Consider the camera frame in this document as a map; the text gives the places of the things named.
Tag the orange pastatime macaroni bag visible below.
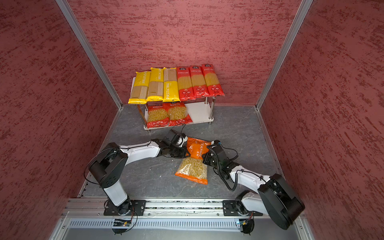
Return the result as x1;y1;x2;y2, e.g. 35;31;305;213
175;138;213;185

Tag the red macaroni bag small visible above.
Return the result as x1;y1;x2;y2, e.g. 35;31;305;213
163;102;193;127

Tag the red macaroni bag large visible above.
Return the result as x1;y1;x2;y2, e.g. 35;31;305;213
147;105;170;129

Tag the yellow spaghetti bag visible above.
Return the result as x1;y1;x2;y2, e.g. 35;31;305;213
147;68;164;102
129;71;151;105
163;68;181;103

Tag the clear labelled spaghetti bag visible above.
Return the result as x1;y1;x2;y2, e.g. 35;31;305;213
176;67;196;102

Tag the red spaghetti bag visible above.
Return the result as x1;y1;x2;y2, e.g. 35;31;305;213
189;66;210;98
201;64;225;97

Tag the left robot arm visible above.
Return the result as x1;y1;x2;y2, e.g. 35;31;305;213
87;130;190;216

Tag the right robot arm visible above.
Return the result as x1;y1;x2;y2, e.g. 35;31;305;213
203;141;305;230

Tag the white two-tier shelf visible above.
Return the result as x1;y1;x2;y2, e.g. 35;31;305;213
130;78;216;130

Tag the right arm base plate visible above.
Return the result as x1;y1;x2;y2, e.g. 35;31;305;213
222;200;267;217

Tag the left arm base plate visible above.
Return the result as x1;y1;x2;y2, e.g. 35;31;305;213
104;199;147;217

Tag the aluminium rail front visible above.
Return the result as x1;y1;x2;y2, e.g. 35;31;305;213
61;198;241;219

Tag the right corner aluminium post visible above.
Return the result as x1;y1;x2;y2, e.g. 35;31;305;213
256;0;313;111

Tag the corner aluminium post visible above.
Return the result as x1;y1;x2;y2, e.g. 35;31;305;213
256;0;313;111
56;0;123;110

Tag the left corner aluminium post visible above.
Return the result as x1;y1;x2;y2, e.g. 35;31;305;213
56;0;123;110

